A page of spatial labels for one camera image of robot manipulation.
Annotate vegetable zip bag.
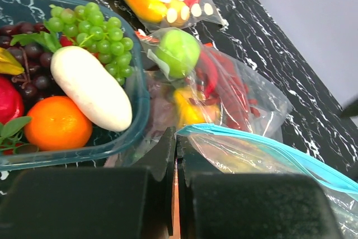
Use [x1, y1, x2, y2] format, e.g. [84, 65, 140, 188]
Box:
[105, 27, 292, 167]

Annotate black marble mat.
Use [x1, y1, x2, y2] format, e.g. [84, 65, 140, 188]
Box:
[86, 0, 357, 176]

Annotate red dragon fruit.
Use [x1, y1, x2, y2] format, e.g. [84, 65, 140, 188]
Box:
[0, 75, 24, 124]

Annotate orange in basket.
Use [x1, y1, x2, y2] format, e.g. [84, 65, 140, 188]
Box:
[24, 96, 93, 151]

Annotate dark purple grapes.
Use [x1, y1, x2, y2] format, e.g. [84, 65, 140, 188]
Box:
[1, 22, 64, 106]

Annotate green apple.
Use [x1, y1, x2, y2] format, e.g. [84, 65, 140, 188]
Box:
[155, 29, 201, 79]

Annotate white eggplant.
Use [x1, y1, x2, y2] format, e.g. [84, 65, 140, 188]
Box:
[50, 46, 133, 132]

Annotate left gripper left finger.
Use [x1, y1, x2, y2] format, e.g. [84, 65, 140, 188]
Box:
[1, 128, 176, 238]

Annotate green grapes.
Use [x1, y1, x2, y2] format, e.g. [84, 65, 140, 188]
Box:
[45, 2, 134, 85]

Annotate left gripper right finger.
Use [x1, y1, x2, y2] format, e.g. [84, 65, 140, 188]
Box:
[176, 137, 343, 238]

